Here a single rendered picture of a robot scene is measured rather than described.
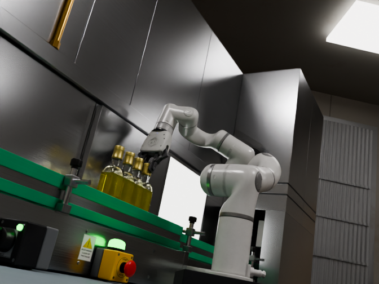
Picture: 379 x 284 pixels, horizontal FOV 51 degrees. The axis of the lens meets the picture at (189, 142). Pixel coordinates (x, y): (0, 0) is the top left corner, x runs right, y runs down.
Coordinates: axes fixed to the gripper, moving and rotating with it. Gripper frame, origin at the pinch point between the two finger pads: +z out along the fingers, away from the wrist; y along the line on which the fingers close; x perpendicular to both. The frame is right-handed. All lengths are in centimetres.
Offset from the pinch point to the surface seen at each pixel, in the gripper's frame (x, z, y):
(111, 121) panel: -14.9, -9.9, -11.7
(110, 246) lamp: -22.9, 39.0, 19.6
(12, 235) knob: -52, 50, 22
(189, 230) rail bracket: 16.3, 15.7, 15.4
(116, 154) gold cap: -17.5, 7.0, 1.1
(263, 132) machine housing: 79, -79, 3
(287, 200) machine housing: 91, -40, 21
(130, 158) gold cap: -11.7, 4.3, 1.8
